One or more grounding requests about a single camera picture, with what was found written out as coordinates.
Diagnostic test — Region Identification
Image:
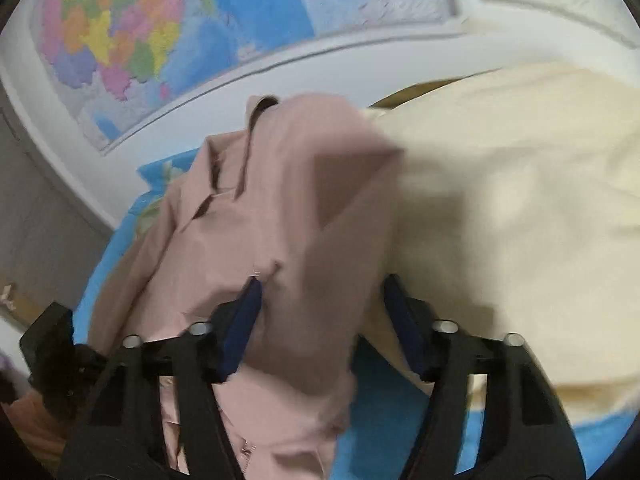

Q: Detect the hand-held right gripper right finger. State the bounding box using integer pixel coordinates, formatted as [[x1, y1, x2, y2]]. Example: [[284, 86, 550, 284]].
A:
[[382, 274, 587, 480]]

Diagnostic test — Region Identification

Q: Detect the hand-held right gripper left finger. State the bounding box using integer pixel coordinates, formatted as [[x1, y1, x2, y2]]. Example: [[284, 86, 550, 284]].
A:
[[59, 277, 265, 480]]

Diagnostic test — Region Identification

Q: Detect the pink jacket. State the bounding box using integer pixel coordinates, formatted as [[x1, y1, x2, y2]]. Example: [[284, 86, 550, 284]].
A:
[[89, 92, 407, 480]]

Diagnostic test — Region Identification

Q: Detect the cream garment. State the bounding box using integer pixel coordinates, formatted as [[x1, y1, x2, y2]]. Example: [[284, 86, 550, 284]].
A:
[[361, 62, 640, 423]]

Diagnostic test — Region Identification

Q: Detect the blue map-print sheet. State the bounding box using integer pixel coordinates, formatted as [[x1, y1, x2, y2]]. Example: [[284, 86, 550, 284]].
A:
[[75, 152, 621, 480]]

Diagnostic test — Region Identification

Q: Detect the grey cabinet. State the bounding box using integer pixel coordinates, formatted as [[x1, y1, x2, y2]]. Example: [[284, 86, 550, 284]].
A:
[[0, 85, 117, 321]]

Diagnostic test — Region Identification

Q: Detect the olive brown cloth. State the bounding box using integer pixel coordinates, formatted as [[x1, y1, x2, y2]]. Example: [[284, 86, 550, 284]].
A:
[[367, 72, 501, 109]]

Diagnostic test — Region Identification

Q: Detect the colourful wall map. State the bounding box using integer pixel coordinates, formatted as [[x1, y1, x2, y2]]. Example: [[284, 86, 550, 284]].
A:
[[30, 0, 460, 155]]

